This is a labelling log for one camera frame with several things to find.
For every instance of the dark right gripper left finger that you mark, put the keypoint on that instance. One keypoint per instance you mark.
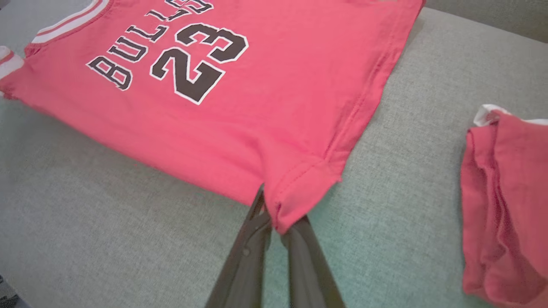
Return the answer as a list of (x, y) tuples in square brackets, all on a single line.
[(244, 273)]

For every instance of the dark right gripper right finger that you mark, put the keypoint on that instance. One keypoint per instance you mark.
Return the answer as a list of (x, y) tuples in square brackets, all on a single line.
[(308, 278)]

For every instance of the red number 23 jersey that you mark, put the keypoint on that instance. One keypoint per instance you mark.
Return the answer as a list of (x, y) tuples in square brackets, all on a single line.
[(257, 128)]

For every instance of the red shorts with white stripe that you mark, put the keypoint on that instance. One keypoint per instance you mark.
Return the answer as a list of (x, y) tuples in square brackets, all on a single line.
[(505, 205)]

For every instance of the grey fabric sofa seat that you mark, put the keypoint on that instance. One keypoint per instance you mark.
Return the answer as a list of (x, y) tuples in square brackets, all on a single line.
[(128, 235)]

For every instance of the grey sofa cushion block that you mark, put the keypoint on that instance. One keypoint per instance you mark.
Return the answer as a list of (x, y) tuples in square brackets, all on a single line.
[(492, 15)]

